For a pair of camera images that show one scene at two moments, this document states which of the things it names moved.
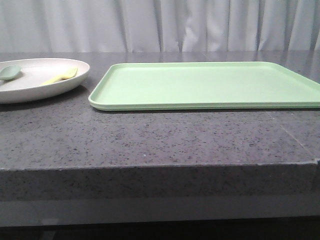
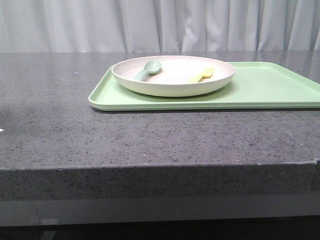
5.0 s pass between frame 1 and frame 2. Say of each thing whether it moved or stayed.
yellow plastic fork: moved
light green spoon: moved
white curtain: stayed
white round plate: moved
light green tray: stayed
